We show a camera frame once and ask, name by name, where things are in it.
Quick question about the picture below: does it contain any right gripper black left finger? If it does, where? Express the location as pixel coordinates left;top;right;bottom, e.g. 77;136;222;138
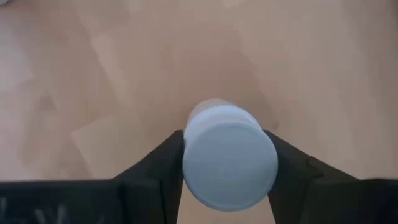
113;129;187;224

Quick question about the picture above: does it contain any slim white pill bottle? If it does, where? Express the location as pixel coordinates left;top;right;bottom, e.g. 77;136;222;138
182;98;280;213

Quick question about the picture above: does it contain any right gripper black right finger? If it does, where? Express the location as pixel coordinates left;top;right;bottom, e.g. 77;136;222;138
263;129;361;224

